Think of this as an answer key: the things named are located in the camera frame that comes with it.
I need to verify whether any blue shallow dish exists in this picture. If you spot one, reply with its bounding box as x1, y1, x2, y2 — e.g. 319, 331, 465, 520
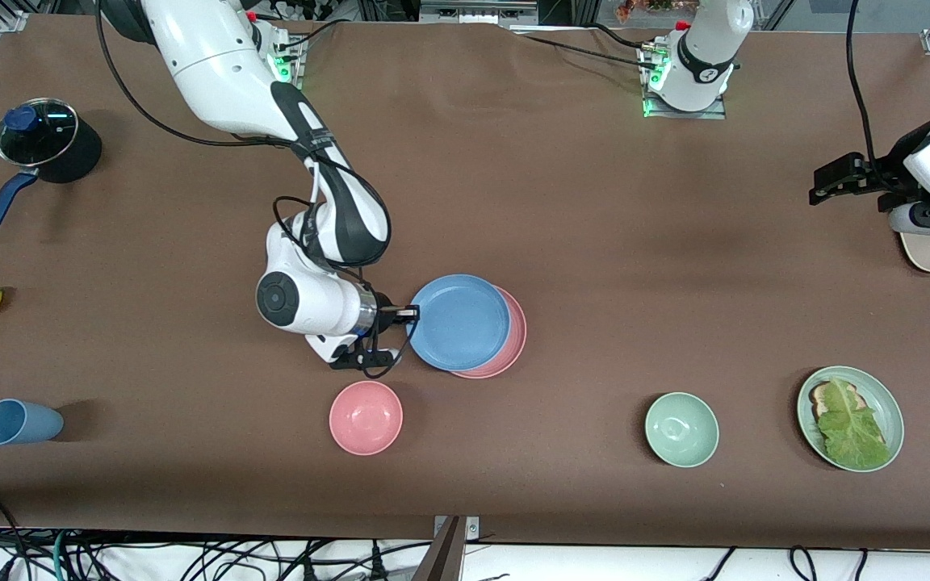
406, 274, 511, 373

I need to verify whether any pink shallow dish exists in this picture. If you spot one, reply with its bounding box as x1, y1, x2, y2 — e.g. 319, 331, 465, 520
449, 285, 528, 379

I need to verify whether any small pink bowl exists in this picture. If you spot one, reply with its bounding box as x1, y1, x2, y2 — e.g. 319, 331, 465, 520
329, 380, 404, 457

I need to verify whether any bread slice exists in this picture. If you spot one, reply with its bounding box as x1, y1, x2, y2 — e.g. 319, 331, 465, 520
809, 381, 866, 422

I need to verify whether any brown table cover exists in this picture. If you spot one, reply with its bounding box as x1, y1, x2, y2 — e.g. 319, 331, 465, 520
0, 12, 930, 551

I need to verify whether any mint green plate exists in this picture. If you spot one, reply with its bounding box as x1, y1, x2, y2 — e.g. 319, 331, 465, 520
796, 366, 905, 473

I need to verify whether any green lettuce leaf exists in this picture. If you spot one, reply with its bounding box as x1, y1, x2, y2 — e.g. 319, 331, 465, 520
816, 377, 890, 470

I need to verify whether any small mint green bowl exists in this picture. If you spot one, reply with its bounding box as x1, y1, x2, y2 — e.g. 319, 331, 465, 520
644, 391, 720, 469

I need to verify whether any grey metal box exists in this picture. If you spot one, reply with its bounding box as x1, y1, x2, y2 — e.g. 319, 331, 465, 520
419, 0, 539, 25

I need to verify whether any dark blue saucepan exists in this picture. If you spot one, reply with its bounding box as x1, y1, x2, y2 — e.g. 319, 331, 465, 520
0, 97, 103, 239

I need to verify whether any blue plastic cup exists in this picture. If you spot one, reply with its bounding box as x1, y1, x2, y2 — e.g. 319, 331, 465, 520
0, 399, 65, 446

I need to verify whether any glass lid blue knob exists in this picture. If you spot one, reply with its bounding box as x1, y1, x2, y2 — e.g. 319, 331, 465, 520
0, 97, 79, 168

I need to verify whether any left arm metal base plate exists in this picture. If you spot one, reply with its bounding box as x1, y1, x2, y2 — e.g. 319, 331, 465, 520
641, 44, 728, 120

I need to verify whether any silver metal bracket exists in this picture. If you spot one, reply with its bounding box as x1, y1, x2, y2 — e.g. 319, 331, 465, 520
433, 515, 481, 540

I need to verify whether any brown angled post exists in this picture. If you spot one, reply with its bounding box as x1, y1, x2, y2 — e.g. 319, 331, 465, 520
410, 516, 466, 581

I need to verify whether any black base cable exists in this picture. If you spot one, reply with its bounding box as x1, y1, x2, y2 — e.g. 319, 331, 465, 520
279, 18, 346, 51
586, 22, 660, 51
513, 31, 658, 72

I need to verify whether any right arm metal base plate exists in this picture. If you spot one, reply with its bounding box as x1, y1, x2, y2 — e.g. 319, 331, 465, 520
267, 36, 305, 91

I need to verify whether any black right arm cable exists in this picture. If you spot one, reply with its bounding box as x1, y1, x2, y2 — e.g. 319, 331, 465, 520
95, 0, 421, 380

